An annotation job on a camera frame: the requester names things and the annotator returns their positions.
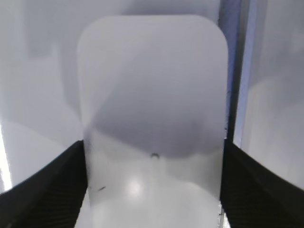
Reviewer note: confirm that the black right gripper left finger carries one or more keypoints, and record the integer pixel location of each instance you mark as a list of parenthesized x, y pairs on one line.
[(52, 197)]

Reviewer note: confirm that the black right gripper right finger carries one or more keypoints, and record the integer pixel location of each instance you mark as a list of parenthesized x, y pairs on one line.
[(254, 197)]

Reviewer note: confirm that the white whiteboard eraser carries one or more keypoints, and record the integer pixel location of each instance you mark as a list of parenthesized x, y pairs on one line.
[(153, 92)]

